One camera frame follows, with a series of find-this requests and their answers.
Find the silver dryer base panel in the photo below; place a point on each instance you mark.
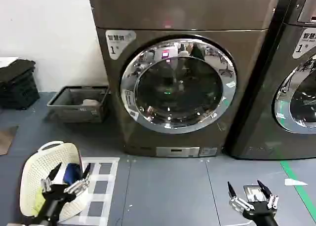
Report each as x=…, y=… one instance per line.
x=177, y=152

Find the grey dryer with partial door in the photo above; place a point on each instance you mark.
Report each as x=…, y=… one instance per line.
x=276, y=87

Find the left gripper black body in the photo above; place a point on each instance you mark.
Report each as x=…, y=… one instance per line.
x=55, y=197

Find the white garment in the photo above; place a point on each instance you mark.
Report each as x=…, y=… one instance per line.
x=59, y=177

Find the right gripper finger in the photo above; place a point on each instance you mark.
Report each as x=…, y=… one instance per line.
x=238, y=203
x=271, y=200

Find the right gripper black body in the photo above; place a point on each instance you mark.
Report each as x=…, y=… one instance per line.
x=263, y=214

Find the chrome-rimmed glass dryer door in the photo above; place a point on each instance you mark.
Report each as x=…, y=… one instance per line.
x=303, y=97

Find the white number sticker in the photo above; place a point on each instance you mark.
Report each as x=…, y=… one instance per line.
x=116, y=42
x=302, y=44

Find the brown floor mat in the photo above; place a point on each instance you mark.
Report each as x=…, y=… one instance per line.
x=6, y=139

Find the silver floor socket plate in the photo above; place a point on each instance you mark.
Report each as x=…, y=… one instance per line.
x=251, y=192

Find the stack of black crates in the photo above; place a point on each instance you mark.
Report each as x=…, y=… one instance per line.
x=17, y=85

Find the white perforated laundry basket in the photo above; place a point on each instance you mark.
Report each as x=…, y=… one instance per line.
x=34, y=169

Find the yellow-green garment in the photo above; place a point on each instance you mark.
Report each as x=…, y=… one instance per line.
x=39, y=199

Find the round glass dryer door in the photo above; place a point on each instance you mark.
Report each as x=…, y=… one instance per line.
x=179, y=87

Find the white cloth in crate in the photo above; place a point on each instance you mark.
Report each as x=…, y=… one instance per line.
x=90, y=102

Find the grey plastic crate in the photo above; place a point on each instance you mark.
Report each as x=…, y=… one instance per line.
x=74, y=111

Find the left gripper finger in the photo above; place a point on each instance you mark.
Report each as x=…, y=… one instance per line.
x=47, y=184
x=79, y=185

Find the white flat board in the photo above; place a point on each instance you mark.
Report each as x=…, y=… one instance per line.
x=7, y=61

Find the blue garment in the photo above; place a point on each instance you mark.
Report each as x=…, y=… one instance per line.
x=71, y=173

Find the grey front-loading dryer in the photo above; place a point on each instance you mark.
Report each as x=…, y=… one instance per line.
x=197, y=11

